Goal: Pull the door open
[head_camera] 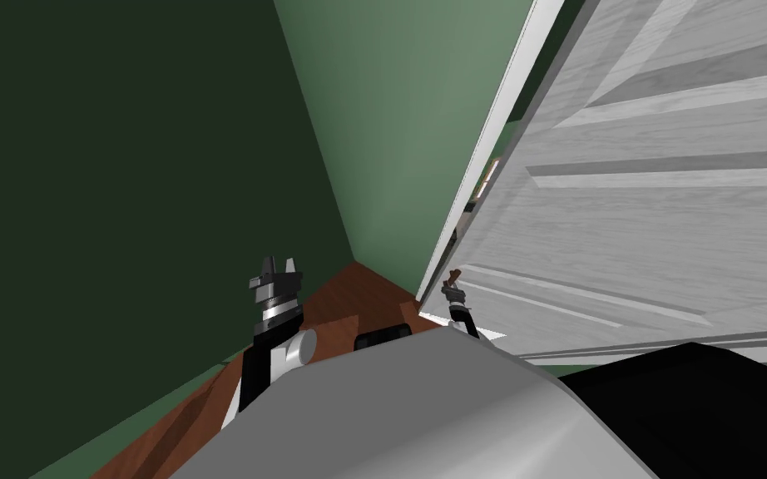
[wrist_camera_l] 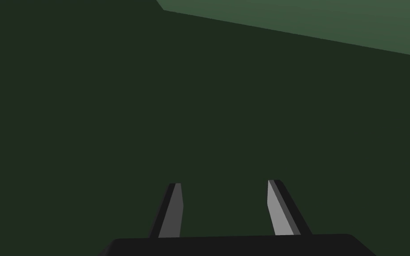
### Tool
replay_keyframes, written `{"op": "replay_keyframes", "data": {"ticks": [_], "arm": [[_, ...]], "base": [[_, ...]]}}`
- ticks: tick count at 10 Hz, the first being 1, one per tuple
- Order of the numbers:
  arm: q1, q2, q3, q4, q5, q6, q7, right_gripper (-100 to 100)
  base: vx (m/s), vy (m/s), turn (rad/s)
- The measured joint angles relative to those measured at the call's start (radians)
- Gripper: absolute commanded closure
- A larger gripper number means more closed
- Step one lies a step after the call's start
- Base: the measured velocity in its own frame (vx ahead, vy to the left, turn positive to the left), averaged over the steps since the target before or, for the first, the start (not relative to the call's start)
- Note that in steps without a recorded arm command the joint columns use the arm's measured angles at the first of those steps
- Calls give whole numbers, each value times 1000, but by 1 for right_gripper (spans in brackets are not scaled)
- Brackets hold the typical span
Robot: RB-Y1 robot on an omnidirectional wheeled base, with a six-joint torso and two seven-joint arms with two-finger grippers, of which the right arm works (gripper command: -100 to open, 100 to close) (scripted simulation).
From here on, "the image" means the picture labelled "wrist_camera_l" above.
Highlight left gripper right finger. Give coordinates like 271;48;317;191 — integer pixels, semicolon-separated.
267;179;313;236

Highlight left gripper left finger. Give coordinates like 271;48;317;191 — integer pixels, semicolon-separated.
149;183;184;239

